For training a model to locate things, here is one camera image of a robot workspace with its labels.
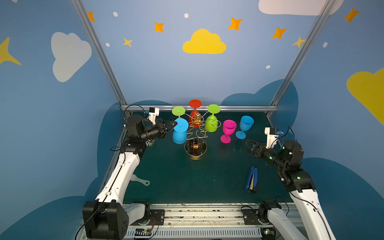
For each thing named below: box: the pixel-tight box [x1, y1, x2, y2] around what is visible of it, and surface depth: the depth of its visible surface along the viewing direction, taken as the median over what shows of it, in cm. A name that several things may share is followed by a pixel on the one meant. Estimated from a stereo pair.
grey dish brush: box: [130, 174, 151, 186], surface depth 88 cm
